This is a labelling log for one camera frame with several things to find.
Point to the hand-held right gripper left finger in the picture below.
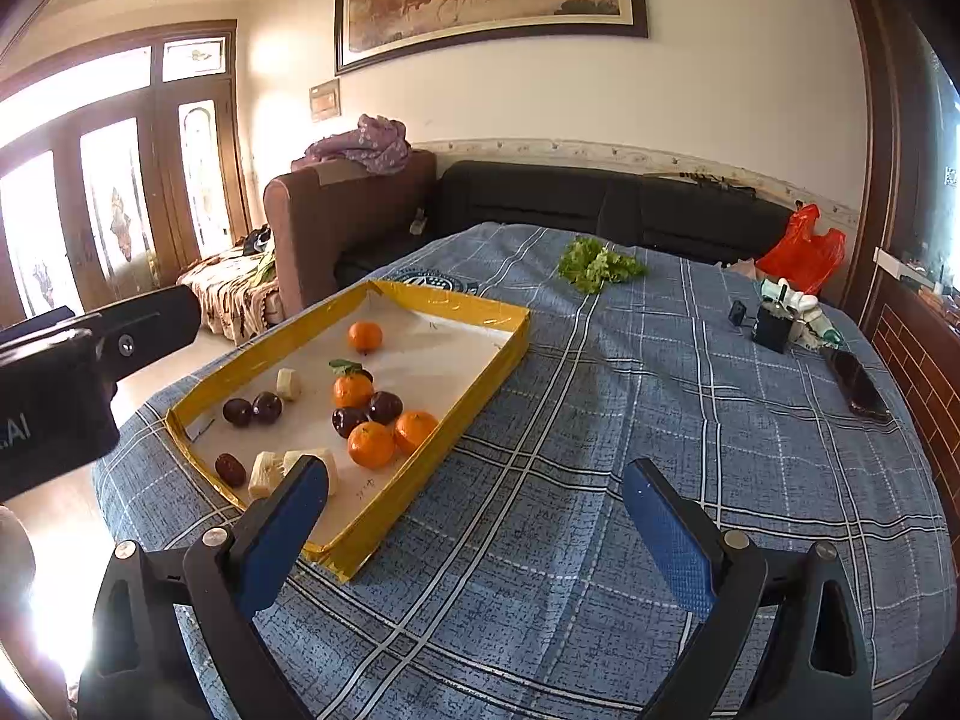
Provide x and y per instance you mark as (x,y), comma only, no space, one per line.
(281,532)

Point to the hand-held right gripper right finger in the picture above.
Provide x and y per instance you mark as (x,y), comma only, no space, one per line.
(667,532)

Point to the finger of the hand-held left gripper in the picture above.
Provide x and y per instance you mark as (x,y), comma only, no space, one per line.
(154,334)

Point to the peeled banana piece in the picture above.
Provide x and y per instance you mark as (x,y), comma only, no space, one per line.
(264,474)
(289,384)
(331,469)

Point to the dark red date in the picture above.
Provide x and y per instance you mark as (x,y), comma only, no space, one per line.
(230,469)

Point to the mandarin with green leaf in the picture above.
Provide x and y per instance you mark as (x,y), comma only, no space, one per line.
(352,390)

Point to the yellow rimmed white tray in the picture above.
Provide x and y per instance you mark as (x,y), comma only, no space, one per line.
(450,345)

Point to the wooden glass door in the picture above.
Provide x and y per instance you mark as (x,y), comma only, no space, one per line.
(161,165)

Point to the brown armchair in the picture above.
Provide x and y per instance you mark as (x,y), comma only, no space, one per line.
(315,240)

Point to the black box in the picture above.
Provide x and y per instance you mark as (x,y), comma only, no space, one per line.
(772,328)

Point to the small black device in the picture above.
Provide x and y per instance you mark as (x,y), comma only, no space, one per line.
(739,313)

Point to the black phone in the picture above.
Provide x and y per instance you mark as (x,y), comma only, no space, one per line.
(859,390)

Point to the white and green bottles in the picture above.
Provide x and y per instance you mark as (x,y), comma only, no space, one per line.
(806,307)

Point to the green lettuce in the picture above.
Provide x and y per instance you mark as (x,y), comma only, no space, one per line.
(596,266)

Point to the small white remote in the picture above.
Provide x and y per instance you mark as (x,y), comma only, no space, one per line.
(419,223)

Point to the purple floral cloth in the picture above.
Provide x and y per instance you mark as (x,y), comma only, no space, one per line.
(375,146)

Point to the brick pattern cabinet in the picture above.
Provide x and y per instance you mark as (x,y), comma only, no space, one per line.
(915,360)

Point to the red plastic bag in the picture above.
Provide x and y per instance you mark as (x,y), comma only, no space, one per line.
(802,255)

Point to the black sofa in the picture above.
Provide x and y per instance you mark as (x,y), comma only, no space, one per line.
(562,202)

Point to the wooden wall plaque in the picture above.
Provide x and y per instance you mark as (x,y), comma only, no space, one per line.
(324,100)

